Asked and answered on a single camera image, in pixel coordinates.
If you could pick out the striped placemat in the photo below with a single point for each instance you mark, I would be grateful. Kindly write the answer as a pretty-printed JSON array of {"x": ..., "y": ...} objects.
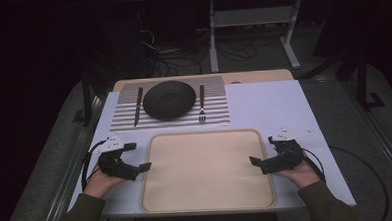
[{"x": 217, "y": 106}]

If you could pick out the dark round textured plate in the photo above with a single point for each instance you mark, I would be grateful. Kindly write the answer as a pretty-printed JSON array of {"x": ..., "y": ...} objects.
[{"x": 169, "y": 100}]

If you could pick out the white metal desk frame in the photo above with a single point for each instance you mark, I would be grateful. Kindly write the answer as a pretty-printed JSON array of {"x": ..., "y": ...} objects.
[{"x": 251, "y": 17}]

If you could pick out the white table board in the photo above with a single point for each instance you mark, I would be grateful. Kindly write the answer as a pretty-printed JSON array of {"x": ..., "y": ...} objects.
[{"x": 267, "y": 107}]

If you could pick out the beige plastic tray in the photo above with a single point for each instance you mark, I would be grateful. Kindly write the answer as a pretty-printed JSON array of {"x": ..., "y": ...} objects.
[{"x": 206, "y": 173}]

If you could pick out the aluminium rail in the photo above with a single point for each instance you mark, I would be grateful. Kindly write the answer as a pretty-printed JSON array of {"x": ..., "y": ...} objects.
[
  {"x": 70, "y": 176},
  {"x": 382, "y": 139}
]

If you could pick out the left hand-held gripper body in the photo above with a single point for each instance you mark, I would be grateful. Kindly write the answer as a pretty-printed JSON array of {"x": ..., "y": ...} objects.
[{"x": 114, "y": 165}]

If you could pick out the black metal stand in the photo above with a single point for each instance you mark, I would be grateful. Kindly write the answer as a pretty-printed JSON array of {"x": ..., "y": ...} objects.
[
  {"x": 86, "y": 98},
  {"x": 363, "y": 79}
]

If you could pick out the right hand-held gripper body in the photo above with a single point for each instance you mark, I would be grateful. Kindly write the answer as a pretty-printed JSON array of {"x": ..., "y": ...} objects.
[{"x": 287, "y": 156}]

